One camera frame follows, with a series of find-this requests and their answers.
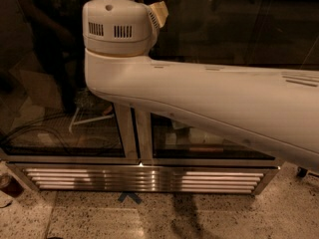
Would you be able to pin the blue tape floor marker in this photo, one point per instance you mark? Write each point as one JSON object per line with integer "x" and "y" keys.
{"x": 134, "y": 197}

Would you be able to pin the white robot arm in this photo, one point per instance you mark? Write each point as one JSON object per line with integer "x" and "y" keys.
{"x": 274, "y": 111}

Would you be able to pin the small white block inside fridge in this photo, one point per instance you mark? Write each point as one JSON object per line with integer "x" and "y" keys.
{"x": 170, "y": 138}

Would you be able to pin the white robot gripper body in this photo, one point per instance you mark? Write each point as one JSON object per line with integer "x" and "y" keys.
{"x": 116, "y": 25}

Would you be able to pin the stainless glass door refrigerator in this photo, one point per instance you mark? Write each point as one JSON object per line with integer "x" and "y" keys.
{"x": 59, "y": 135}

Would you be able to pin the black caster wheel cart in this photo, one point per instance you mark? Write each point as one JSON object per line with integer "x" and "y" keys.
{"x": 301, "y": 172}

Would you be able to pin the brown object at left edge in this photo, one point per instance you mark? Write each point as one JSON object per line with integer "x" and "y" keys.
{"x": 10, "y": 186}

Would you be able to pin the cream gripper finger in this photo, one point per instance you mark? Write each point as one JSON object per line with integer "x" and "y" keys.
{"x": 158, "y": 14}

